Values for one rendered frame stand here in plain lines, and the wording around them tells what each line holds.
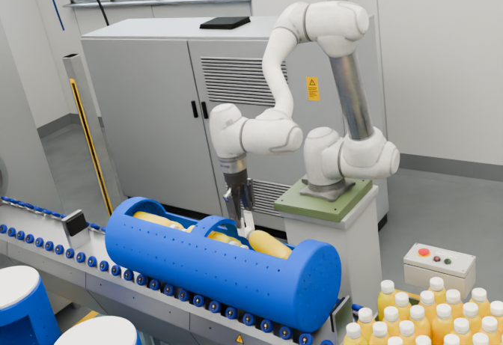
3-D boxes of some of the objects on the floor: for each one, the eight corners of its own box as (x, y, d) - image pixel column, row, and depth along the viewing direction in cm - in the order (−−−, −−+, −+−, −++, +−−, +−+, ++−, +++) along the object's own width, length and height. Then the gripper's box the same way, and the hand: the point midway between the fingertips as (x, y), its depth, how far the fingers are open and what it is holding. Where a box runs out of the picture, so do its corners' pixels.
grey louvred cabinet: (166, 177, 549) (128, 19, 491) (390, 220, 425) (374, 13, 367) (123, 206, 511) (76, 37, 453) (355, 262, 387) (331, 39, 328)
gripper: (241, 156, 200) (252, 218, 209) (208, 178, 188) (222, 242, 198) (259, 159, 195) (270, 222, 205) (227, 182, 184) (239, 248, 193)
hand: (245, 224), depth 200 cm, fingers closed on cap, 4 cm apart
